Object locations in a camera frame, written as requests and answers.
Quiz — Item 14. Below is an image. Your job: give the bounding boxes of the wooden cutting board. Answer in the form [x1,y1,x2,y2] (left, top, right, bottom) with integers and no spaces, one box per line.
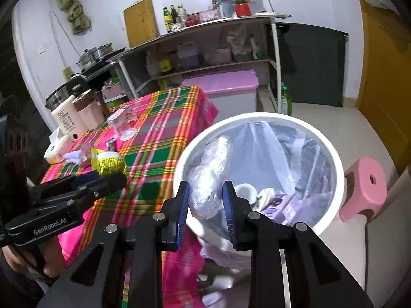
[124,0,160,48]

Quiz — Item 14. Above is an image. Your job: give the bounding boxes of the pink plastic stool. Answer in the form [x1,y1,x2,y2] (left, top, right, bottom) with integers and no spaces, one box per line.
[339,157,387,223]

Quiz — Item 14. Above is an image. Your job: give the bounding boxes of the green hanging cloth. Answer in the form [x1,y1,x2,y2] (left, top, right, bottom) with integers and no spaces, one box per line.
[53,0,92,35]

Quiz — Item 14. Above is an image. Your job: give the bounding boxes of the white lotion bottle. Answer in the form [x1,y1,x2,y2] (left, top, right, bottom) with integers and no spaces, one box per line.
[51,98,85,140]

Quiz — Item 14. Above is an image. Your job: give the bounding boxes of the black cooktop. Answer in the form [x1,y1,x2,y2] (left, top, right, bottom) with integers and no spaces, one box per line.
[79,47,126,73]

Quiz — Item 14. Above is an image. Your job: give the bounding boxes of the white round trash bin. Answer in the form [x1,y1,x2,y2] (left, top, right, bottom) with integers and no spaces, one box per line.
[175,112,347,264]

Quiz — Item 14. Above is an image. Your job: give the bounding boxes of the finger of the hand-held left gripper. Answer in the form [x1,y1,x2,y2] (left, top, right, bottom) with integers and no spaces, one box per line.
[71,170,99,189]
[30,172,128,214]

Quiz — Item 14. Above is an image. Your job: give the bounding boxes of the purple cloth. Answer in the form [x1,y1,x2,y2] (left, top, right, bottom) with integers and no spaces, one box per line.
[261,192,310,223]

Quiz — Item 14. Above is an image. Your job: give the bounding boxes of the pink green plaid tablecloth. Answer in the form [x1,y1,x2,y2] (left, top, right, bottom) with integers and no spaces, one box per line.
[40,85,220,308]

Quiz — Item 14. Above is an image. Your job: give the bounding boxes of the yellow snack wrapper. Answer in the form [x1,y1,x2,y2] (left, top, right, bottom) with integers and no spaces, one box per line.
[90,148,129,178]

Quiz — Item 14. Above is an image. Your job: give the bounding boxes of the clear plastic wrap ball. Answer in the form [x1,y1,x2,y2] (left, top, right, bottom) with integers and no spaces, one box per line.
[188,136,233,220]

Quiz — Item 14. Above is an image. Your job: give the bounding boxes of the yellow wooden door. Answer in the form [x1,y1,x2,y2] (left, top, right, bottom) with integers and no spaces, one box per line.
[353,0,411,174]

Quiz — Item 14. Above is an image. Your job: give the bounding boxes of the white yellow tissue pack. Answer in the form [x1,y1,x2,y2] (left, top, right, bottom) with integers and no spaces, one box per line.
[43,128,74,164]

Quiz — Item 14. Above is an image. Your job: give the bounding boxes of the green glass bottle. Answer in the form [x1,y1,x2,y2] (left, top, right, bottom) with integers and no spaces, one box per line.
[162,6,174,33]

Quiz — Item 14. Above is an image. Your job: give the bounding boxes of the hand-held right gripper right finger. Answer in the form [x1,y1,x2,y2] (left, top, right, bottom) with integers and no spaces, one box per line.
[221,180,375,308]

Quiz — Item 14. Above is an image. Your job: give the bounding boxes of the white plastic jug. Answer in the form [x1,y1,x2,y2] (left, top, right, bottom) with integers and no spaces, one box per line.
[146,51,159,78]

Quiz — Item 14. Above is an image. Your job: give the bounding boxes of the yellow label bottle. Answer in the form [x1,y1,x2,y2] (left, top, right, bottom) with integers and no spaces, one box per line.
[157,50,172,73]

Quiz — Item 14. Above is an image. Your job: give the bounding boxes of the dark liquid jug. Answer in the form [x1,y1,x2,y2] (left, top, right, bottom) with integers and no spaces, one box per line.
[176,43,201,69]

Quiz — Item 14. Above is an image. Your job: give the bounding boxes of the pink utensil box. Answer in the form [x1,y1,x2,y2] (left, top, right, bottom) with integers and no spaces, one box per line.
[198,9,222,24]

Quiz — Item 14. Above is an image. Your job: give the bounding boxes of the storage box with pink lid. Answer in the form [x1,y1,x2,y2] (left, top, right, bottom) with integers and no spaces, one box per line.
[180,68,260,113]

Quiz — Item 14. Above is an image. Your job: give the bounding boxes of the steel pot with lid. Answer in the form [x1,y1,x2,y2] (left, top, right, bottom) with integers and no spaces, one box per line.
[95,42,114,59]
[79,47,98,69]

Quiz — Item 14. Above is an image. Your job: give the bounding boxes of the steel kitchen shelf unit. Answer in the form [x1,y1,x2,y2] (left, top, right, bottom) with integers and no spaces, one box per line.
[106,11,292,113]

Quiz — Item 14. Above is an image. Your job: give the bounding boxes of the black folding panel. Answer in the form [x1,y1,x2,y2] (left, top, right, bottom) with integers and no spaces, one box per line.
[274,22,349,108]

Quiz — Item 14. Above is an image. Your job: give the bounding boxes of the person's left hand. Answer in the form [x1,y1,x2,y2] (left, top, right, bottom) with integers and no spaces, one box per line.
[3,236,66,280]

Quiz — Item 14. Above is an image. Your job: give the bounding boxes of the white wall cable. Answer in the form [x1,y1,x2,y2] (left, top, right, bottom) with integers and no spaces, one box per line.
[48,10,81,68]

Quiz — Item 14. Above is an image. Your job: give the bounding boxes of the clear plastic storage container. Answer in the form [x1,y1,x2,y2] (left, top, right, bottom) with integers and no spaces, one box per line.
[217,0,265,18]

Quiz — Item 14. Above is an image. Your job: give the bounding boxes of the plastic bags on shelf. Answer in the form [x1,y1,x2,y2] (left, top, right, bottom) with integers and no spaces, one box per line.
[225,24,257,63]

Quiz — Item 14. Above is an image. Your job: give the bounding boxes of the translucent bin liner bag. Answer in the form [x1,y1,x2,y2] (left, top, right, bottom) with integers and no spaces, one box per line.
[189,120,334,264]

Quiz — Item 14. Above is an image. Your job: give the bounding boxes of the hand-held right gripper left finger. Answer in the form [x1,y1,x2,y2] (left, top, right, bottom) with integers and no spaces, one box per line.
[37,181,190,308]

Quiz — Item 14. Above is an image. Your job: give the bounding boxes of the steel rice cooker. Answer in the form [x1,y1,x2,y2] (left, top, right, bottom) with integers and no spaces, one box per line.
[45,75,89,111]

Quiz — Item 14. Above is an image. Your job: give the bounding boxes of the pink basket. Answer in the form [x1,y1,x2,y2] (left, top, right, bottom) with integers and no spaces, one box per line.
[101,77,126,101]

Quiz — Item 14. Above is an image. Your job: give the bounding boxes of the small plastic food container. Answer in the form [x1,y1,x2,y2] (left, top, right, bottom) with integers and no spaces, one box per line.
[213,47,232,65]

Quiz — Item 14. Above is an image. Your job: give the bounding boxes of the green plastic bottle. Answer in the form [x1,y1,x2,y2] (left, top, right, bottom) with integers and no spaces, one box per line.
[279,83,293,116]

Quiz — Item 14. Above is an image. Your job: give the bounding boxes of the pink milk carton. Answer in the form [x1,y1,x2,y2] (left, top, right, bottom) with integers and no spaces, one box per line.
[106,107,139,132]

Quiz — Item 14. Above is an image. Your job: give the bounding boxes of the beige container with brown lid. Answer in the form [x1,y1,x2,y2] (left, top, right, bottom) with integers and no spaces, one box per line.
[71,89,108,131]

